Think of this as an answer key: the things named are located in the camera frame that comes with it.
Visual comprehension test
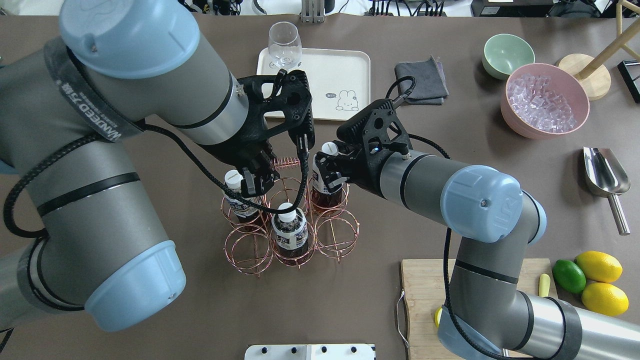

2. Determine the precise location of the tea bottle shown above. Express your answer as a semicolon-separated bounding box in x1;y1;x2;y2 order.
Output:
271;207;309;264
224;169;260;224
311;152;344;214

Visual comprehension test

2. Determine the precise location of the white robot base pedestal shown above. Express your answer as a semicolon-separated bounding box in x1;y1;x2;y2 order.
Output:
244;342;377;360

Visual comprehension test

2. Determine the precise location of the wooden stand with round base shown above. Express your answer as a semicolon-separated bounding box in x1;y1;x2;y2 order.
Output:
556;0;640;101

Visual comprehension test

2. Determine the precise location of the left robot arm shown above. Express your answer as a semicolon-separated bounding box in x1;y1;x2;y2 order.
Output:
1;0;274;332

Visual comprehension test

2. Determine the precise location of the steel scoop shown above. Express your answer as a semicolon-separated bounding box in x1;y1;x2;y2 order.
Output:
583;146;631;236

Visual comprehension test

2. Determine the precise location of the green bowl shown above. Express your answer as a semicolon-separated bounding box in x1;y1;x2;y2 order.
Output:
482;33;536;80

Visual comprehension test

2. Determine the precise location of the wooden cutting board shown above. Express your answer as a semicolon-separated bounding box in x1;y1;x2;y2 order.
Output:
400;259;553;360

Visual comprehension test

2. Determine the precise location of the half lemon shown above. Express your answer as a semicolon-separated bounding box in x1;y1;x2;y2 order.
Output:
433;306;443;329

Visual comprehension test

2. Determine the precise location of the yellow lemon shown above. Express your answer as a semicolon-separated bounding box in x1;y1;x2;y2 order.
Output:
581;282;630;317
574;250;623;283

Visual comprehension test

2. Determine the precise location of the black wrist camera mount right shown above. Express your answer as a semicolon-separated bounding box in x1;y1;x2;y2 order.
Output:
334;75;416;161

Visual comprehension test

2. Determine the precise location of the black framed tray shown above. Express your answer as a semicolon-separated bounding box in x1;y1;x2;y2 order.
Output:
617;60;640;104

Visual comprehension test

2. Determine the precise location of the grey folded cloth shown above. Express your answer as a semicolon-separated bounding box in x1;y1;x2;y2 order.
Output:
394;56;450;106

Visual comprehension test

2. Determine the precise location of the yellow plastic knife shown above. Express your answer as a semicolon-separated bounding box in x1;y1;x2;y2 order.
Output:
537;273;551;297

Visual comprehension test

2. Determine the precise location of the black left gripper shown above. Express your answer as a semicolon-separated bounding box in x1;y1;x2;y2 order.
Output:
202;129;279;198

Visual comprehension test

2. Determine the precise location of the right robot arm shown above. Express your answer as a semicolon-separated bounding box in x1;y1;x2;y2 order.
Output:
315;145;640;360

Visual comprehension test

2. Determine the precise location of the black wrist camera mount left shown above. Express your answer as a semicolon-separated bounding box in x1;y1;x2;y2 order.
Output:
238;69;315;153

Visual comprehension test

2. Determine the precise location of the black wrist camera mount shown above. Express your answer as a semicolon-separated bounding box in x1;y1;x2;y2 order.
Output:
238;69;315;153
334;75;416;161

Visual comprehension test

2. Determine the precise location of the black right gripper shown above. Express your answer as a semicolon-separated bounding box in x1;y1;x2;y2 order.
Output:
316;145;393;193

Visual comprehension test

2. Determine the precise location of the green lime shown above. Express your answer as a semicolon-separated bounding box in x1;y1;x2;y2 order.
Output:
551;259;586;294

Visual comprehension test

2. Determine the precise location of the pink bowl with ice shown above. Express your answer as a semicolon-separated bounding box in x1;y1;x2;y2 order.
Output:
500;63;590;140

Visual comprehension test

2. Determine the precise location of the tea bottle front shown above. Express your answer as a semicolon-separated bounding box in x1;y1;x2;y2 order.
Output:
271;207;309;264

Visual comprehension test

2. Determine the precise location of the copper wire bottle basket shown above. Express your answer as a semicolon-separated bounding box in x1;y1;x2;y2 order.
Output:
221;177;360;276

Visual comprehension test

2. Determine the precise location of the wine glass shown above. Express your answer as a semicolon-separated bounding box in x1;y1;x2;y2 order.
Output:
269;21;303;70

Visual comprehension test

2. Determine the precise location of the cream rabbit tray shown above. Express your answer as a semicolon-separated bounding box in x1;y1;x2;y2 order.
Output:
255;48;371;122

